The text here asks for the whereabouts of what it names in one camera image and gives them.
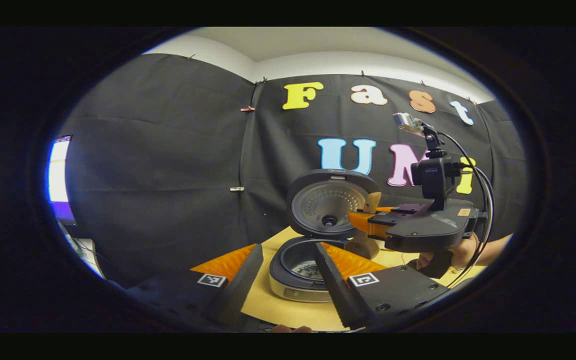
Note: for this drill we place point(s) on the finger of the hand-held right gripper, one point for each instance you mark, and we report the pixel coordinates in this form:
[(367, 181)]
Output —
[(363, 222)]

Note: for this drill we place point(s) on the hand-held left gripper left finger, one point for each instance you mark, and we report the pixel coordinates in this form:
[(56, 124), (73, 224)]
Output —
[(240, 290)]

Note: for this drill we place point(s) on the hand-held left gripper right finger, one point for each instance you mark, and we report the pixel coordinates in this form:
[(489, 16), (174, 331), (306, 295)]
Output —
[(338, 290)]

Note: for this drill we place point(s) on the wooden spoon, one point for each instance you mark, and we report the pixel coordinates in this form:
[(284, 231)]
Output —
[(363, 247)]

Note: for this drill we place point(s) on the dark blue rice cooker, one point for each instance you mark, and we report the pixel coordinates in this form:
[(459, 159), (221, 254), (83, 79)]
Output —
[(323, 205)]

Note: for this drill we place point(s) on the white clothespin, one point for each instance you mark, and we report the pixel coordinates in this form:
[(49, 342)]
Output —
[(236, 189)]

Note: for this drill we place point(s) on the black backdrop cloth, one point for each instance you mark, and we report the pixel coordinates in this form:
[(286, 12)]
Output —
[(158, 165)]

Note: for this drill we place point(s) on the white desk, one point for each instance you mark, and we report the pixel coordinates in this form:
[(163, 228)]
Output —
[(85, 255)]

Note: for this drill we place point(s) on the red clothespin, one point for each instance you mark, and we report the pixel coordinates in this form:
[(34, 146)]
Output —
[(248, 108)]

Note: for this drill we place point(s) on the computer monitor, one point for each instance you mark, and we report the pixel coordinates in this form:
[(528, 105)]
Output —
[(60, 180)]

